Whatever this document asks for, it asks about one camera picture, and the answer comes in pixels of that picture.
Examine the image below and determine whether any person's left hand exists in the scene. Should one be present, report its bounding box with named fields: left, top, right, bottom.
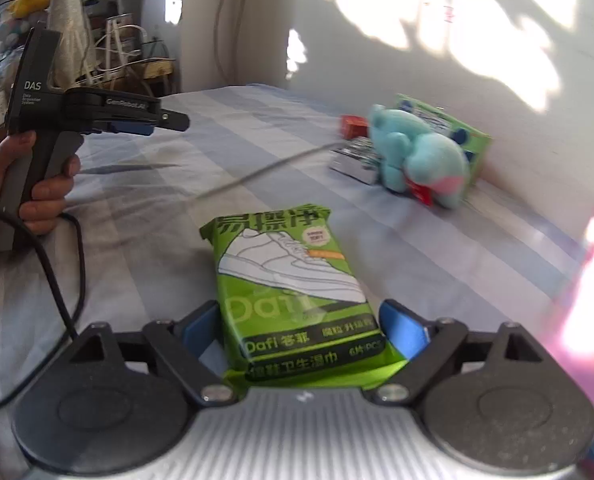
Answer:
left=0, top=129, right=81, bottom=235

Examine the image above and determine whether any yellow plush toy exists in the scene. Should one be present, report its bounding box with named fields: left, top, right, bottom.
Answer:
left=8, top=0, right=51, bottom=18

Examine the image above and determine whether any cluttered background shelf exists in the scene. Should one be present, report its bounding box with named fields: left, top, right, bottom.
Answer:
left=0, top=0, right=179, bottom=126

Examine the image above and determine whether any red small box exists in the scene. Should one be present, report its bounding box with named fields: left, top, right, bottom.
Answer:
left=340, top=115, right=369, bottom=140

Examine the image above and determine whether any silver foil snack packet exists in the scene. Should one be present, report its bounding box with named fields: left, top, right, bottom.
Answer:
left=329, top=136, right=381, bottom=185

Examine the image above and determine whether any green cardboard box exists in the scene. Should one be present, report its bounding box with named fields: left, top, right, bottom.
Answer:
left=395, top=94, right=492, bottom=188

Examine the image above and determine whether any green shoe wipes packet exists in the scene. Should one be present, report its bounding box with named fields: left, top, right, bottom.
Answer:
left=199, top=204, right=408, bottom=392

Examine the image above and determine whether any teal plush toy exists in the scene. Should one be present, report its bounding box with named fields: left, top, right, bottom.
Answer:
left=367, top=104, right=470, bottom=209

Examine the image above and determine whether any striped blue bed sheet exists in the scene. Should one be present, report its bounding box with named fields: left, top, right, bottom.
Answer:
left=0, top=86, right=594, bottom=479

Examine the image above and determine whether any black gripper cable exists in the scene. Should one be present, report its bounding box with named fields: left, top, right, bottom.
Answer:
left=0, top=197, right=88, bottom=417

